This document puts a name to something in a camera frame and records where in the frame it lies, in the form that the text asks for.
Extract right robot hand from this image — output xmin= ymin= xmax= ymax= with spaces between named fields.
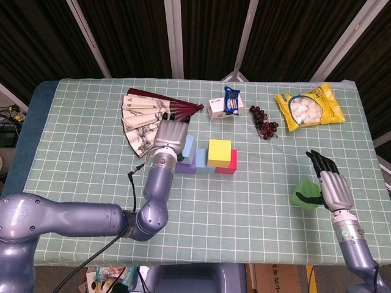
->
xmin=294 ymin=149 xmax=355 ymax=214

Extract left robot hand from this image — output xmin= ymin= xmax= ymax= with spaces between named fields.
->
xmin=153 ymin=112 xmax=192 ymax=162

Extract light blue foam cube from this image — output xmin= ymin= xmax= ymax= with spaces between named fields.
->
xmin=194 ymin=148 xmax=216 ymax=175
xmin=181 ymin=134 xmax=197 ymax=163

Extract green foam cube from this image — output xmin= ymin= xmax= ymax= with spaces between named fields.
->
xmin=290 ymin=178 xmax=322 ymax=211

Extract purple foam cube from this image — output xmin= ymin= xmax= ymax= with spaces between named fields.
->
xmin=174 ymin=161 xmax=197 ymax=175

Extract yellow foam cube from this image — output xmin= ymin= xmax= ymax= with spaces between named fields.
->
xmin=206 ymin=139 xmax=232 ymax=168

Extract pink foam cube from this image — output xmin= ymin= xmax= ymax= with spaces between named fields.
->
xmin=214 ymin=148 xmax=239 ymax=175

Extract painted paper folding fan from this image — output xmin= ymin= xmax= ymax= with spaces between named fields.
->
xmin=121 ymin=87 xmax=205 ymax=159

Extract white cardboard product box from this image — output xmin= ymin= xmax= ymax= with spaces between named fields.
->
xmin=207 ymin=97 xmax=245 ymax=122

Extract blue cookie packet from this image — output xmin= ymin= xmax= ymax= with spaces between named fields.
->
xmin=224 ymin=85 xmax=241 ymax=117

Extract yellow marshmallow bag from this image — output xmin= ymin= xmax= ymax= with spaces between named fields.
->
xmin=274 ymin=82 xmax=346 ymax=132

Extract dark red grape bunch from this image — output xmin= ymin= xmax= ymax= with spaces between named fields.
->
xmin=249 ymin=105 xmax=279 ymax=140

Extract yellow vertical bar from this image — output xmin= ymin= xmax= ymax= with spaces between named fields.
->
xmin=306 ymin=264 xmax=315 ymax=293

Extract green checked tablecloth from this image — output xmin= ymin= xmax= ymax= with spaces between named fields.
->
xmin=2 ymin=78 xmax=390 ymax=266

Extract dark brown curtain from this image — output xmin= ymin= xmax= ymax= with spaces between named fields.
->
xmin=0 ymin=0 xmax=391 ymax=147

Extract brown cardboard box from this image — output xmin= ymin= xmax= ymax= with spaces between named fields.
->
xmin=253 ymin=264 xmax=302 ymax=293

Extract blue-grey robot torso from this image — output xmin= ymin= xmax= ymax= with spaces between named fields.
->
xmin=146 ymin=264 xmax=247 ymax=293

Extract colourful printed packaging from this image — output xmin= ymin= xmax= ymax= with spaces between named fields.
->
xmin=85 ymin=266 xmax=138 ymax=292

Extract white frame bar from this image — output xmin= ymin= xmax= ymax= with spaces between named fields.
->
xmin=0 ymin=82 xmax=30 ymax=112
xmin=373 ymin=132 xmax=391 ymax=148

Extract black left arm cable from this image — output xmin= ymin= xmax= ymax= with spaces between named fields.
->
xmin=53 ymin=164 xmax=145 ymax=293

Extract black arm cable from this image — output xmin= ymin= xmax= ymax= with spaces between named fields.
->
xmin=371 ymin=262 xmax=382 ymax=293
xmin=53 ymin=164 xmax=145 ymax=293

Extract white frame post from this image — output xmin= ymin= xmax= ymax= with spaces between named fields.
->
xmin=66 ymin=0 xmax=112 ymax=79
xmin=219 ymin=0 xmax=260 ymax=82
xmin=163 ymin=0 xmax=185 ymax=79
xmin=310 ymin=0 xmax=386 ymax=82

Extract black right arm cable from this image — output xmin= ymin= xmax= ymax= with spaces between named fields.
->
xmin=371 ymin=262 xmax=382 ymax=293

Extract tangled floor cables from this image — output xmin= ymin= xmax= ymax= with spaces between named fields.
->
xmin=0 ymin=105 xmax=27 ymax=123

